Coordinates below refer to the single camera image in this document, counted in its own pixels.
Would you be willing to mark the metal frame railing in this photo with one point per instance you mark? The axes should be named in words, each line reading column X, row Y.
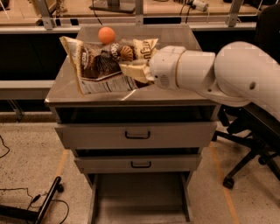
column 70, row 15

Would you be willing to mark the brown chip bag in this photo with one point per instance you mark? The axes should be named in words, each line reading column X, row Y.
column 97, row 66

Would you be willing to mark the bottom drawer with handle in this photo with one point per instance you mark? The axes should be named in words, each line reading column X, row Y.
column 127, row 164

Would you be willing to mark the black office chair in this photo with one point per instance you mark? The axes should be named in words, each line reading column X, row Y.
column 252, row 126

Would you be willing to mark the grey drawer cabinet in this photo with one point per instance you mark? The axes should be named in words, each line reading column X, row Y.
column 135, row 197

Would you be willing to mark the middle drawer with handle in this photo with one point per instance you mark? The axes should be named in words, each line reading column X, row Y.
column 136, row 135

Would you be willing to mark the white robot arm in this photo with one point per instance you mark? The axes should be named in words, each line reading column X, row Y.
column 240, row 73

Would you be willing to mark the orange ball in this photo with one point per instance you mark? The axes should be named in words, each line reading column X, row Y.
column 106, row 35

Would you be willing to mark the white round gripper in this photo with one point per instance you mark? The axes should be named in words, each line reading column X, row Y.
column 164, row 66

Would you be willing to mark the grey side bench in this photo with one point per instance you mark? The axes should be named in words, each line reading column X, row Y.
column 24, row 89

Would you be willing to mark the drawer with handle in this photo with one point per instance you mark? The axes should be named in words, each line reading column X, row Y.
column 136, row 135
column 127, row 164

